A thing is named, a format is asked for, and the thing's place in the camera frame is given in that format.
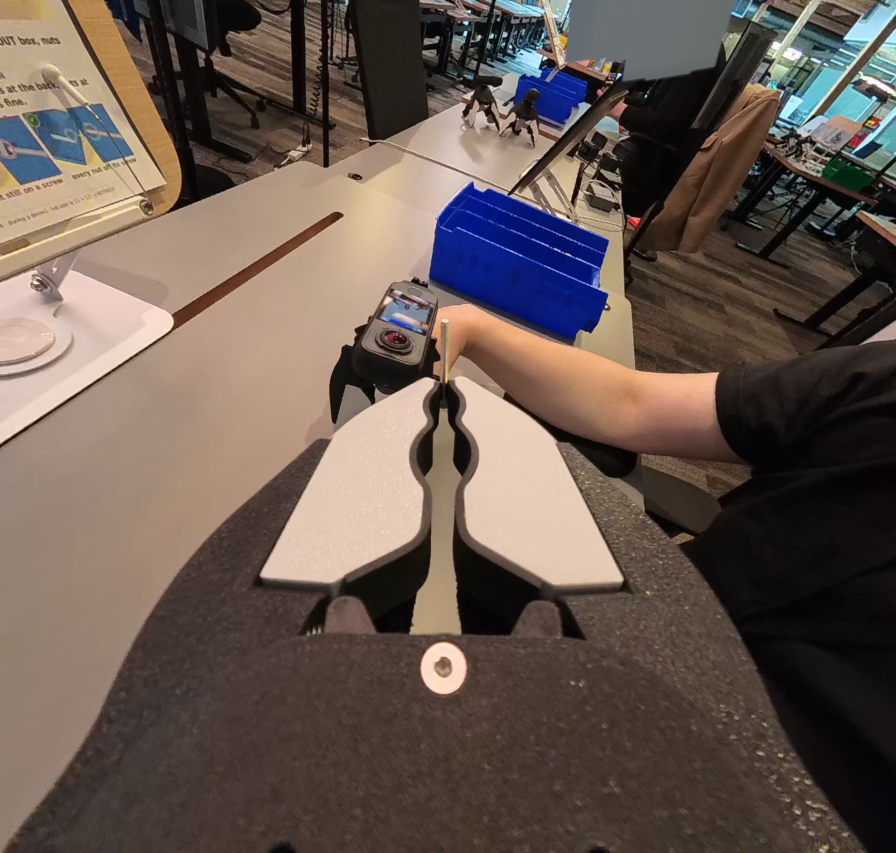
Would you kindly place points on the black tilted sign board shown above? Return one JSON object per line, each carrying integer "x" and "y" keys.
{"x": 574, "y": 131}

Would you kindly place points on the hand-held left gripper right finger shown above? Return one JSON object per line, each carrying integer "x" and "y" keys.
{"x": 532, "y": 510}

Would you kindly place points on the long metal screw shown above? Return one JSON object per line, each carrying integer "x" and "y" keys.
{"x": 444, "y": 349}

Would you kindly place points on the printed instruction sheet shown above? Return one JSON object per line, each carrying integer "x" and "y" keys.
{"x": 56, "y": 131}

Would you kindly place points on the blue plastic bin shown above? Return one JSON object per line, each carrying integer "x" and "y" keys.
{"x": 518, "y": 286}

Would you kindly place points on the grey power adapter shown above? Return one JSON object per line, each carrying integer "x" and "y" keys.
{"x": 602, "y": 196}

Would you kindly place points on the green storage bin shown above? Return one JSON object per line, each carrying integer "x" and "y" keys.
{"x": 847, "y": 174}

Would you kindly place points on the black swivel office chair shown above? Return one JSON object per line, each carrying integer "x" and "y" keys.
{"x": 234, "y": 12}

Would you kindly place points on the black mesh armrest pad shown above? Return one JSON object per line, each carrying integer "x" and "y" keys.
{"x": 602, "y": 457}

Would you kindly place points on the blue storage bin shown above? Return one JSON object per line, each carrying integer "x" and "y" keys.
{"x": 560, "y": 93}

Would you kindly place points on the wooden top desk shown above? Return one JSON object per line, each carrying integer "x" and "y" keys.
{"x": 819, "y": 181}

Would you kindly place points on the tan jacket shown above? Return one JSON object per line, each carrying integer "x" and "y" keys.
{"x": 721, "y": 167}

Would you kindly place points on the person's right hand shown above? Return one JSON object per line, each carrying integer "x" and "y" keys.
{"x": 476, "y": 342}

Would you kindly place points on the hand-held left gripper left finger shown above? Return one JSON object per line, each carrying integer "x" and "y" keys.
{"x": 350, "y": 503}

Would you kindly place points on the white sign stand base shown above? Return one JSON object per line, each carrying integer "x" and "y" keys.
{"x": 105, "y": 349}

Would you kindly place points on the idle hand-held gripper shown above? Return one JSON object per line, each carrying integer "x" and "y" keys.
{"x": 521, "y": 114}
{"x": 481, "y": 100}

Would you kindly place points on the white power strip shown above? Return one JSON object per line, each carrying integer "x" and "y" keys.
{"x": 294, "y": 154}

